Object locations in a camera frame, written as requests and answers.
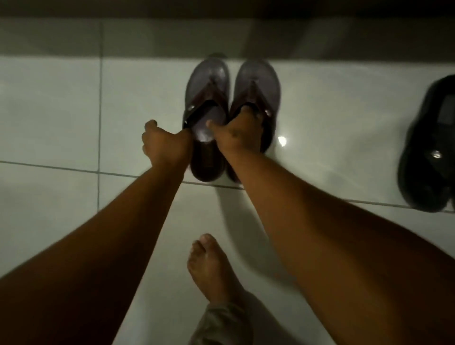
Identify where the person's right hand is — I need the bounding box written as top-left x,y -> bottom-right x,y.
206,106 -> 264,157

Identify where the person's left hand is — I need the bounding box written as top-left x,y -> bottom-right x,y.
141,119 -> 195,172

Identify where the brown sandal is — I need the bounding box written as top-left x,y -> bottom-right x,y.
226,58 -> 282,184
182,56 -> 231,183

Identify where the black sandal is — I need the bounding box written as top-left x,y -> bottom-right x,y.
397,73 -> 455,214

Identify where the person's left forearm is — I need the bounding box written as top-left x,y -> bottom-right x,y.
0,163 -> 187,345

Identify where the person's right forearm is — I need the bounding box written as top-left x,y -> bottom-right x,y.
222,147 -> 455,345

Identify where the white tiled floor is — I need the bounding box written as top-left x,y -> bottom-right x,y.
0,55 -> 455,345

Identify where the person's left foot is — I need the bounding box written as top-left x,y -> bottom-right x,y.
186,233 -> 246,306

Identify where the person's left trouser leg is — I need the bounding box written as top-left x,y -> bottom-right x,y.
188,293 -> 255,345

